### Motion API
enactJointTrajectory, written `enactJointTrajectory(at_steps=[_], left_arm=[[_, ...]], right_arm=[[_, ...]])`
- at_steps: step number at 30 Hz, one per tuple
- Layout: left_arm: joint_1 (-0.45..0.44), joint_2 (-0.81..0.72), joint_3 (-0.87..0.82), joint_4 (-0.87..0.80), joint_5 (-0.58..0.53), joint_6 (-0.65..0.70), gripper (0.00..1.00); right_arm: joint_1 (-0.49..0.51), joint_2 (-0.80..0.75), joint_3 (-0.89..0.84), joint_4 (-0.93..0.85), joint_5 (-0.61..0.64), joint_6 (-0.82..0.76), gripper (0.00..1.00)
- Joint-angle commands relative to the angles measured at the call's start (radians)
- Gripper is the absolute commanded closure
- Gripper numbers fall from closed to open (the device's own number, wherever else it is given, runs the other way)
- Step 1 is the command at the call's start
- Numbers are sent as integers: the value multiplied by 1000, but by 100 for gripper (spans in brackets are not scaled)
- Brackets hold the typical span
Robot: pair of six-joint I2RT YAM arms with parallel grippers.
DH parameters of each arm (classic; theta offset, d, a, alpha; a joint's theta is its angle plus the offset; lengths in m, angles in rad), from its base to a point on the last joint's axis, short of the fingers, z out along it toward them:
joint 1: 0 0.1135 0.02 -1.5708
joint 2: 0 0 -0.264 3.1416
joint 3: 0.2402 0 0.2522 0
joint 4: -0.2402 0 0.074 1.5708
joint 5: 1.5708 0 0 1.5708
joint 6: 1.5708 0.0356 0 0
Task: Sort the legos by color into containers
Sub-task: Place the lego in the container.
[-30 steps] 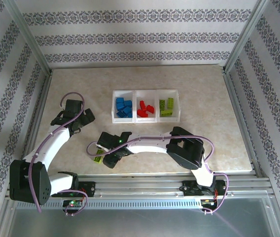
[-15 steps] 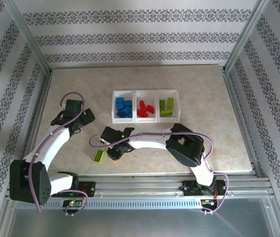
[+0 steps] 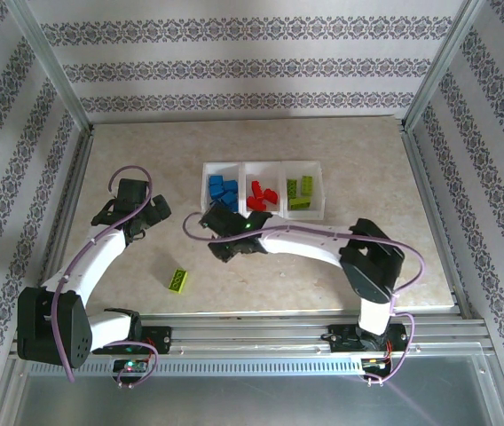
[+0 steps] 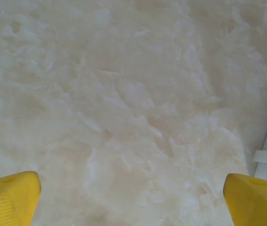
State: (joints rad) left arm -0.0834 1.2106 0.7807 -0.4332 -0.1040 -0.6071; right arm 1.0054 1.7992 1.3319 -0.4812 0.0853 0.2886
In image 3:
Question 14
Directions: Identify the white bin for blue legos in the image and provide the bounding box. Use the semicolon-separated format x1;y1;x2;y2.
201;162;245;222

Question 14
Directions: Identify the white bin for red legos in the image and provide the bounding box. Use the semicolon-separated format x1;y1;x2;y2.
241;161;286;222

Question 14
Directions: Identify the left controller board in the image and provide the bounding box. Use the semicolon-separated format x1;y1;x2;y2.
114;358;150;375

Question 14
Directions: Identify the grey metal base sheet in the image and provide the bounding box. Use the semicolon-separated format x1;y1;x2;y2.
10;354;504;426

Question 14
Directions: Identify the aluminium side rail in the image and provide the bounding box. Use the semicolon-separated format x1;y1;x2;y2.
34;126;98;307
400;123;475;320

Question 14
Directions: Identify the aluminium mounting rail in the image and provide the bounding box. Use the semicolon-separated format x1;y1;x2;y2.
136;312;488;356

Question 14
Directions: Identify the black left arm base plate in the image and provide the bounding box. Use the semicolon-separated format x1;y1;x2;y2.
139;326;173;356

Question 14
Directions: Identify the grey slotted cable duct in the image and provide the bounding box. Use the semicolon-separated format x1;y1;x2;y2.
29;357;368;376

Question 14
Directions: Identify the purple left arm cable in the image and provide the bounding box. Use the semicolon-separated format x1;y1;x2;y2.
54;166;160;388

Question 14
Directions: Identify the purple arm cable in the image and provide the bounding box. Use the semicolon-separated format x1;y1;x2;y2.
183;212;427;388
54;166;160;388

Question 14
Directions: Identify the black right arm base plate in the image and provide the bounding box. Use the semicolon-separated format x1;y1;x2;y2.
320;323;413;356

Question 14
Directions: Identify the aluminium frame post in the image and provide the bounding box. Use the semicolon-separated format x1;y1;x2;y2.
5;0;96;134
402;0;489;132

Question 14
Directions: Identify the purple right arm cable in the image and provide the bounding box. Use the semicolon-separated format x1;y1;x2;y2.
183;212;427;388

